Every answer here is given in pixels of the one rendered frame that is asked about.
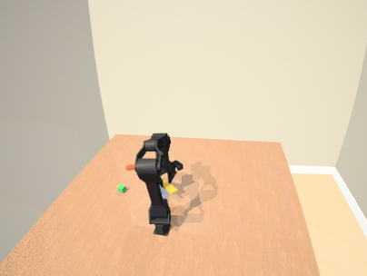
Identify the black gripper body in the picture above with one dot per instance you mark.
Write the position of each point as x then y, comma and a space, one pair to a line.
169, 167

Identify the small green cube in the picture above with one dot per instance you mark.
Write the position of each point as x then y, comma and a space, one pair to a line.
122, 188

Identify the yellow bar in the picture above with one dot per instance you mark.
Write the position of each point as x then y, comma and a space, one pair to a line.
169, 187

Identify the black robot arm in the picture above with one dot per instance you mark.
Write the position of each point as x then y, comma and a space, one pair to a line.
149, 170

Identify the orange rectangular bar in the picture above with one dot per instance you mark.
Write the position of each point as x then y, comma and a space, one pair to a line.
130, 167

